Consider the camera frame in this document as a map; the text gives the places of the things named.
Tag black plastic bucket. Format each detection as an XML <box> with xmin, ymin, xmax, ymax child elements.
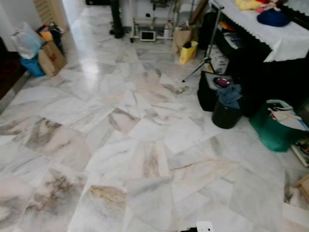
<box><xmin>211</xmin><ymin>99</ymin><xmax>243</xmax><ymax>130</ymax></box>

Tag light wooden cabinet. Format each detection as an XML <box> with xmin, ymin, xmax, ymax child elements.
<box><xmin>295</xmin><ymin>174</ymin><xmax>309</xmax><ymax>203</ymax></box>

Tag green tote bag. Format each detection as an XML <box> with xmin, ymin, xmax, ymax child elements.
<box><xmin>250</xmin><ymin>99</ymin><xmax>307</xmax><ymax>153</ymax></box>

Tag black fabric bag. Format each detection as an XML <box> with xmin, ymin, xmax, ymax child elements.
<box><xmin>197</xmin><ymin>70</ymin><xmax>235</xmax><ymax>113</ymax></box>

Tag blue denim cloth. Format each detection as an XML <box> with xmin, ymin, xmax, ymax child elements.
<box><xmin>217</xmin><ymin>85</ymin><xmax>245</xmax><ymax>109</ymax></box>

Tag black table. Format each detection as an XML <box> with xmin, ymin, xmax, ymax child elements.
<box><xmin>198</xmin><ymin>10</ymin><xmax>309</xmax><ymax>119</ymax></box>

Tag white printed carton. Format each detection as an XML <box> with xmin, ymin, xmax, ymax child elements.
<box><xmin>209</xmin><ymin>44</ymin><xmax>231</xmax><ymax>75</ymax></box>

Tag yellow paper bag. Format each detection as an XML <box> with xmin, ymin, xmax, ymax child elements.
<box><xmin>179</xmin><ymin>41</ymin><xmax>199</xmax><ymax>65</ymax></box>

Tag plain brown paper bag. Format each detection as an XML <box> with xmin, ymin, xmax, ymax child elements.
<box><xmin>172</xmin><ymin>25</ymin><xmax>194</xmax><ymax>54</ymax></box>

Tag silver tripod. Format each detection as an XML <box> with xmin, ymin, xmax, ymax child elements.
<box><xmin>182</xmin><ymin>0</ymin><xmax>225</xmax><ymax>83</ymax></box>

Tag small white tablet screen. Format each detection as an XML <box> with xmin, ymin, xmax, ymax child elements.
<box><xmin>140</xmin><ymin>30</ymin><xmax>156</xmax><ymax>42</ymax></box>

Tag blue bag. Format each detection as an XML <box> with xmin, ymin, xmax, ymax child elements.
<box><xmin>20</xmin><ymin>56</ymin><xmax>45</xmax><ymax>78</ymax></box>

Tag white lace tablecloth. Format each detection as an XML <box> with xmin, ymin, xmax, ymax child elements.
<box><xmin>215</xmin><ymin>0</ymin><xmax>309</xmax><ymax>63</ymax></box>

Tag white metal rack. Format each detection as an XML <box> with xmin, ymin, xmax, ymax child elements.
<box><xmin>129</xmin><ymin>0</ymin><xmax>179</xmax><ymax>43</ymax></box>

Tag brown paper bag red logo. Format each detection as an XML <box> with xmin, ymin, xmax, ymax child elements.
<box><xmin>38</xmin><ymin>41</ymin><xmax>68</xmax><ymax>77</ymax></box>

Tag black pole stand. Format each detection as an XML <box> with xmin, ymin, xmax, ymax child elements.
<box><xmin>109</xmin><ymin>0</ymin><xmax>125</xmax><ymax>39</ymax></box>

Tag white plastic bag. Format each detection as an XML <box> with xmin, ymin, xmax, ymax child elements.
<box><xmin>11</xmin><ymin>22</ymin><xmax>45</xmax><ymax>60</ymax></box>

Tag dark blue cap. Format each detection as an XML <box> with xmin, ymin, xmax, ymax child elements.
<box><xmin>257</xmin><ymin>9</ymin><xmax>292</xmax><ymax>27</ymax></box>

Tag yellow plush toy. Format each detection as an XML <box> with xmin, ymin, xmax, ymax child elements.
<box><xmin>235</xmin><ymin>0</ymin><xmax>266</xmax><ymax>12</ymax></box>

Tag black and orange bag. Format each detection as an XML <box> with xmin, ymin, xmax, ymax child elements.
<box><xmin>40</xmin><ymin>22</ymin><xmax>66</xmax><ymax>48</ymax></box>

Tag red plush toy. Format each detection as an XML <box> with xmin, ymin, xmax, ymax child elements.
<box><xmin>258</xmin><ymin>0</ymin><xmax>290</xmax><ymax>13</ymax></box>

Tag wooden slatted panel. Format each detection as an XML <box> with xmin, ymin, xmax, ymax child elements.
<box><xmin>33</xmin><ymin>0</ymin><xmax>70</xmax><ymax>29</ymax></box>

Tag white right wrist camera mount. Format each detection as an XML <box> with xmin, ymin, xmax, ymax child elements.
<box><xmin>196</xmin><ymin>221</ymin><xmax>214</xmax><ymax>232</ymax></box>

